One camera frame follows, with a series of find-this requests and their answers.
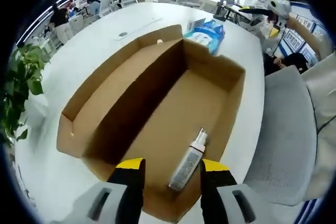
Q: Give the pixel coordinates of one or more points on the brown cardboard shoe box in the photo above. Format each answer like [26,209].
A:
[183,108]

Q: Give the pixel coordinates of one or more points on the person's white shirt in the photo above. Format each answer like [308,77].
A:
[325,103]

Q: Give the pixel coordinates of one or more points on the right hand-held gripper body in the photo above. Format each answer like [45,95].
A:
[281,9]

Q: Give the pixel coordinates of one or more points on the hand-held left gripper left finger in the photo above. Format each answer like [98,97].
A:
[131,187]

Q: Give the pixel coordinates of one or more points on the green potted plant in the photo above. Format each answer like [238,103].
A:
[21,82]

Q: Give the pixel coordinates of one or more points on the grey mesh chair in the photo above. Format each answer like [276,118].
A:
[283,129]

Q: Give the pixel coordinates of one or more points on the blue white display board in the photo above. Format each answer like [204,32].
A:
[294,41]

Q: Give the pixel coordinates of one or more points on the clear spray bottle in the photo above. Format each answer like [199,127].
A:
[187,161]

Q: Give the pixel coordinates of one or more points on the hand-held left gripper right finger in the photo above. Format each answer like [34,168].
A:
[212,190]

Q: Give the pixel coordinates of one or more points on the blue wet wipes pack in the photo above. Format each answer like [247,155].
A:
[210,33]

